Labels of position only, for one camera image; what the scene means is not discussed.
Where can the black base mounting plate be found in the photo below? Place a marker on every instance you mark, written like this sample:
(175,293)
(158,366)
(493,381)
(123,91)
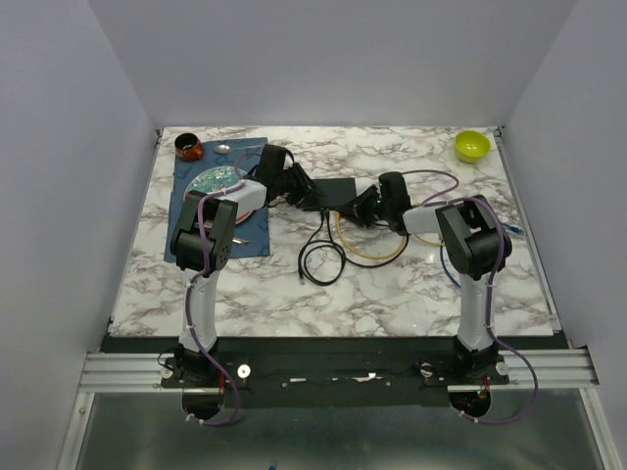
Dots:
(249,373)

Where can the green bowl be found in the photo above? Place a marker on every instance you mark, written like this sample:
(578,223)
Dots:
(471,146)

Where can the aluminium rail frame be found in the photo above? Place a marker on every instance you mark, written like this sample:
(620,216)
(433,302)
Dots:
(139,373)

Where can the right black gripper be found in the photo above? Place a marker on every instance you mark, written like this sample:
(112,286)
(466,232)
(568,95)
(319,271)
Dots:
(357,208)

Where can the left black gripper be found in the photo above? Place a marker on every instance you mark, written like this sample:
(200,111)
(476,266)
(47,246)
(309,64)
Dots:
(306,188)

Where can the red black cup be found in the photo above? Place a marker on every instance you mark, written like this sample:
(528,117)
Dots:
(188,147)

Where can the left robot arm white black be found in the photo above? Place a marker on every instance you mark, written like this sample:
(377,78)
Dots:
(202,238)

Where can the teal red patterned plate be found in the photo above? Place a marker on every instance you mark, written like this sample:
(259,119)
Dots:
(219,179)

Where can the metal spoon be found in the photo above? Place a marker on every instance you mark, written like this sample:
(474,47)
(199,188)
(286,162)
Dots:
(224,149)

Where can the black network switch box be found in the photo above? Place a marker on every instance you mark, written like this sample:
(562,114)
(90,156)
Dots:
(329,194)

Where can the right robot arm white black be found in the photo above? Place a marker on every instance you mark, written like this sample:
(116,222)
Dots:
(476,244)

